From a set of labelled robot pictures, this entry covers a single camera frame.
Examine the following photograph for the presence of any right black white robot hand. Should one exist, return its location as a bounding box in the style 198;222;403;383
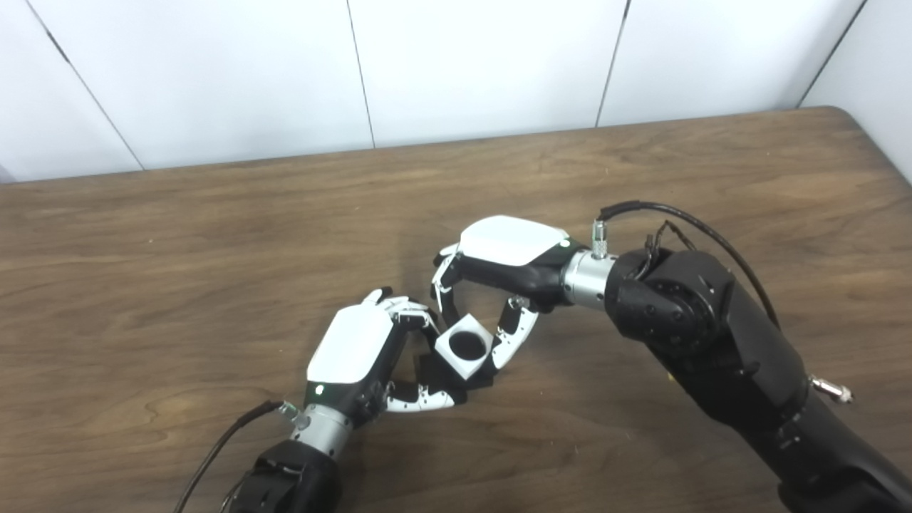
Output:
430;215;589;371

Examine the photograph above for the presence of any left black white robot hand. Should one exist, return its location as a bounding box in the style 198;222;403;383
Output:
305;287;457;428

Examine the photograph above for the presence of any black peg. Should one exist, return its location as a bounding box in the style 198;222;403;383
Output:
417;330;497;405

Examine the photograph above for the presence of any white square piece with hole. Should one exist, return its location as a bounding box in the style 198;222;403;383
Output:
435;321;494;380

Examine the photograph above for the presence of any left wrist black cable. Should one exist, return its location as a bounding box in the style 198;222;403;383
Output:
172;400;296;513

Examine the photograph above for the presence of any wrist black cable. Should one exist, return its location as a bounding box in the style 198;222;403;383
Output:
172;400;296;513
594;200;782;328

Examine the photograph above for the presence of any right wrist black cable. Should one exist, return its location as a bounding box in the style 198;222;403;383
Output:
594;200;782;328

